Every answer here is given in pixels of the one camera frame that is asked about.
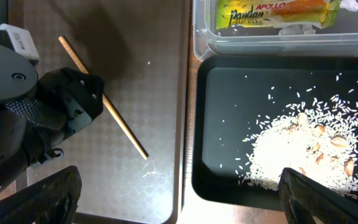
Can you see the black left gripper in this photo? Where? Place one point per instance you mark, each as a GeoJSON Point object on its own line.
{"type": "Point", "coordinates": [65, 102]}

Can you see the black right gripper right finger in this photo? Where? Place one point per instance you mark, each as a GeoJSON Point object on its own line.
{"type": "Point", "coordinates": [303, 200]}

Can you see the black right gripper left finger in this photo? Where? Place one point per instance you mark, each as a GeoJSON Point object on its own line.
{"type": "Point", "coordinates": [51, 200]}

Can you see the wooden chopstick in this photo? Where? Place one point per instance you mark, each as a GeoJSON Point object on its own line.
{"type": "Point", "coordinates": [106, 101]}

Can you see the rice and food scraps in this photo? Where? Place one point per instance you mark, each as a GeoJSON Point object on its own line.
{"type": "Point", "coordinates": [306, 121]}

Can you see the yellow orange snack wrapper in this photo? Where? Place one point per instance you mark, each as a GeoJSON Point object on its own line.
{"type": "Point", "coordinates": [276, 13]}

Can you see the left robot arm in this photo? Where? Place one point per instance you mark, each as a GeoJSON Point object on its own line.
{"type": "Point", "coordinates": [18, 78]}

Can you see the clear plastic waste bin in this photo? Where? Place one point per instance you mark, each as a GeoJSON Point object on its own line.
{"type": "Point", "coordinates": [339, 39]}

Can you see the dark brown serving tray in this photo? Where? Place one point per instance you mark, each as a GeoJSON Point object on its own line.
{"type": "Point", "coordinates": [139, 48]}

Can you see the black rectangular tray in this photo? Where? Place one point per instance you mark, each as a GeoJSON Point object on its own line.
{"type": "Point", "coordinates": [234, 97]}

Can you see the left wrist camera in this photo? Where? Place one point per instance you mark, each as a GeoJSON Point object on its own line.
{"type": "Point", "coordinates": [20, 41]}

